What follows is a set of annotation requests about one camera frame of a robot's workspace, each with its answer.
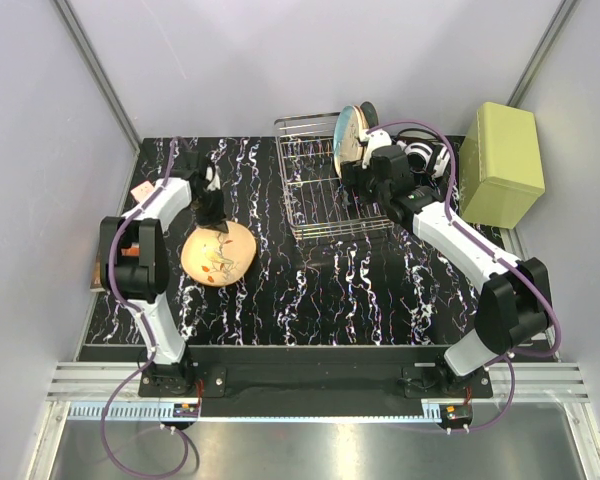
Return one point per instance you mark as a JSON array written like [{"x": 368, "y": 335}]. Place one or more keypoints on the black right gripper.
[{"x": 353, "y": 174}]

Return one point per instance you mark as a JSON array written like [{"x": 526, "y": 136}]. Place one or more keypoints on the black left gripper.
[{"x": 210, "y": 214}]

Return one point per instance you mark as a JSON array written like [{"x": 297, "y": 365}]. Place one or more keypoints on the yellow floral plate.
[{"x": 218, "y": 259}]

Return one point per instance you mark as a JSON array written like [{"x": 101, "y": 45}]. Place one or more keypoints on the cream plate with sprig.
[{"x": 345, "y": 140}]

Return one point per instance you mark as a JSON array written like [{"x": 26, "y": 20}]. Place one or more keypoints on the blue glazed plate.
[{"x": 370, "y": 114}]

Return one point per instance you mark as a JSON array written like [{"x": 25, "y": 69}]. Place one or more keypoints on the beige leaf pattern plate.
[{"x": 362, "y": 127}]

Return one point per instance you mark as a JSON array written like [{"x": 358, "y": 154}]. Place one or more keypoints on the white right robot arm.
[{"x": 514, "y": 295}]

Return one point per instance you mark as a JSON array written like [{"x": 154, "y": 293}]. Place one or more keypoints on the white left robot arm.
[{"x": 134, "y": 263}]

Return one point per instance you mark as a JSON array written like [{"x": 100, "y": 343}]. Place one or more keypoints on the white black headphones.
[{"x": 425, "y": 155}]

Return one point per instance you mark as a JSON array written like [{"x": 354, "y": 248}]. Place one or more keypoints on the pink cube power adapter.
[{"x": 142, "y": 191}]

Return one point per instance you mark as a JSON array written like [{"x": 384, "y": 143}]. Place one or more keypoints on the green rectangular box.
[{"x": 500, "y": 167}]

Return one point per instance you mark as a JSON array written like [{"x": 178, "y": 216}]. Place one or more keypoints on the dark cover paperback book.
[{"x": 95, "y": 282}]

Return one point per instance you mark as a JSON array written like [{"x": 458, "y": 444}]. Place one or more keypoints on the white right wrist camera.
[{"x": 373, "y": 141}]

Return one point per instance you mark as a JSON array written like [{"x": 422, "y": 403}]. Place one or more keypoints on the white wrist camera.
[
  {"x": 211, "y": 179},
  {"x": 373, "y": 141}
]

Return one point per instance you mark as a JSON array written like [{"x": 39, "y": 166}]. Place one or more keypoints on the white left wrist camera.
[{"x": 211, "y": 179}]

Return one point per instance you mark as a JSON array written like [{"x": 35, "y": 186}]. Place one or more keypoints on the metal wire dish rack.
[{"x": 317, "y": 206}]

